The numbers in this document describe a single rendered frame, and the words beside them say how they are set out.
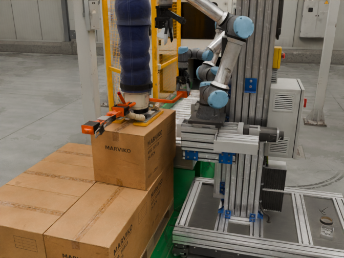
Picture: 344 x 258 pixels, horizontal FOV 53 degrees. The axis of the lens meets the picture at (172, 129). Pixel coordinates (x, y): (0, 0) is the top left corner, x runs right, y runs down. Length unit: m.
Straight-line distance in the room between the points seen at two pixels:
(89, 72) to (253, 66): 2.08
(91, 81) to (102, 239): 2.24
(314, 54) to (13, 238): 10.34
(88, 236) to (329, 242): 1.60
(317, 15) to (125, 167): 9.55
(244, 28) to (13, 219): 1.71
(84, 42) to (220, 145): 2.18
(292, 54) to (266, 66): 9.14
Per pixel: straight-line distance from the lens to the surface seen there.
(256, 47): 2.25
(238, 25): 1.97
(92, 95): 3.88
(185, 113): 3.90
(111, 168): 2.39
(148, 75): 2.38
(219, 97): 2.00
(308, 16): 11.23
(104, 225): 2.05
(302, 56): 11.45
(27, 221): 2.21
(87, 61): 3.82
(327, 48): 5.45
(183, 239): 2.51
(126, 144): 2.25
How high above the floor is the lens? 1.73
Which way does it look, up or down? 20 degrees down
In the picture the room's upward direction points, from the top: straight up
